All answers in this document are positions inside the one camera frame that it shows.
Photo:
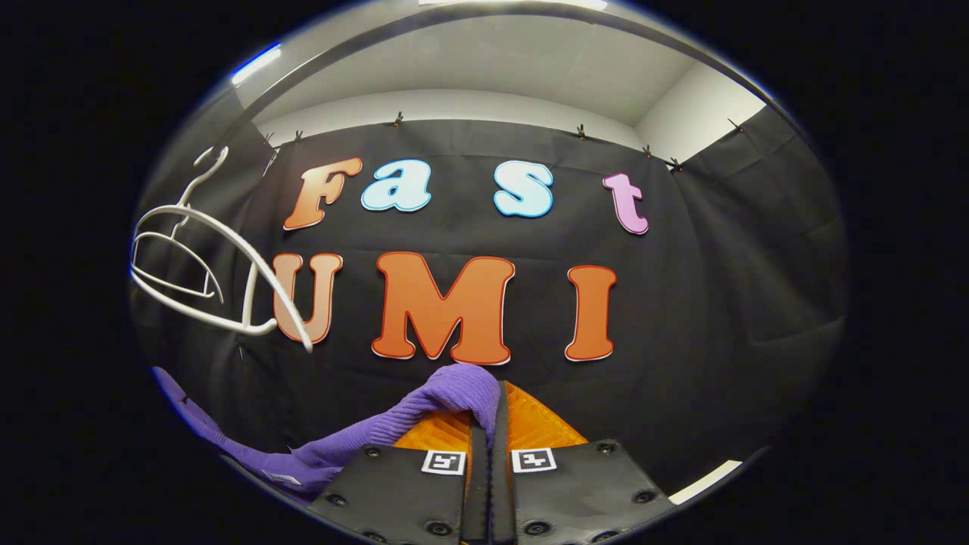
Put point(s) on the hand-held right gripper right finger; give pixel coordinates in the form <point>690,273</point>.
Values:
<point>583,492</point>

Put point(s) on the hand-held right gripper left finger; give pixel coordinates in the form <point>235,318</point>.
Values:
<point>394,492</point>

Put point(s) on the white plastic hanger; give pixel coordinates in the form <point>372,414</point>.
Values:
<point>198,257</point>
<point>250,303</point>

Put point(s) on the white flat panel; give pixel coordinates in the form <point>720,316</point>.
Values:
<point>704,484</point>

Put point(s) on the black backdrop cloth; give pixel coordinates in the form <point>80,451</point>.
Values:
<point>719,303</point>

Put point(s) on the row of black cloth clips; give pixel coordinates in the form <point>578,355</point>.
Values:
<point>397,119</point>

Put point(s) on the small ceiling light panel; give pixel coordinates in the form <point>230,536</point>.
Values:
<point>256,63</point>

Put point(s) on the large ceiling light panel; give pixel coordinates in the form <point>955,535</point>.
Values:
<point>590,4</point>

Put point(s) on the black clothes rail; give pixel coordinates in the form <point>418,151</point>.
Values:
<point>325,68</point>

